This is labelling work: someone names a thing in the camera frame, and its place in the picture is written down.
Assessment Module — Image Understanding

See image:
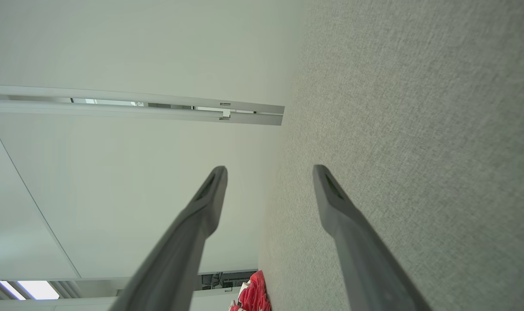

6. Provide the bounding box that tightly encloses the red and white jersey shirt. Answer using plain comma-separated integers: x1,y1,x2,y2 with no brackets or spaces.
229,270,271,311

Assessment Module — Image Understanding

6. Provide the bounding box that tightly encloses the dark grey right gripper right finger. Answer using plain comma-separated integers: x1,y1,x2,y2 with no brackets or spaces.
312,164,432,311

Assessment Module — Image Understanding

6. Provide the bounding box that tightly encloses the bright ceiling light panel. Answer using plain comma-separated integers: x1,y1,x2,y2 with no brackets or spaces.
0,280,60,301

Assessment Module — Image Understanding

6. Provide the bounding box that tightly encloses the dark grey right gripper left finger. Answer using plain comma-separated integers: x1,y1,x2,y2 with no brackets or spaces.
109,166,228,311

